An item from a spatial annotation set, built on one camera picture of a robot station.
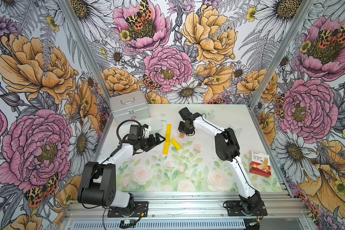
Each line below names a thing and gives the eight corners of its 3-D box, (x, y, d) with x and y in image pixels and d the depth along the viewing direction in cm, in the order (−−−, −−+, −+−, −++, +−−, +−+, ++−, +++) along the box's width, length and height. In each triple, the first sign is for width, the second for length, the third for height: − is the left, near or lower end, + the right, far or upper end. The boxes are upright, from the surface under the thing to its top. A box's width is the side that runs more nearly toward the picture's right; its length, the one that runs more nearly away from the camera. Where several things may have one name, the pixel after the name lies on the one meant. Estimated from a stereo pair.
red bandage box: (249, 173, 89) (252, 169, 85) (249, 153, 97) (252, 149, 93) (267, 178, 87) (271, 174, 83) (265, 157, 95) (269, 154, 91)
